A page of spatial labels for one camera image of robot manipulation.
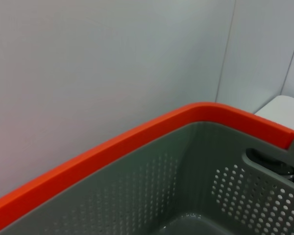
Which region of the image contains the glass pitcher with black handle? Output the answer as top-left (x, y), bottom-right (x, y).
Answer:
top-left (246, 148), bottom-right (294, 188)

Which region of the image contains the grey perforated storage bin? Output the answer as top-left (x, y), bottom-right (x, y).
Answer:
top-left (0, 102), bottom-right (294, 235)

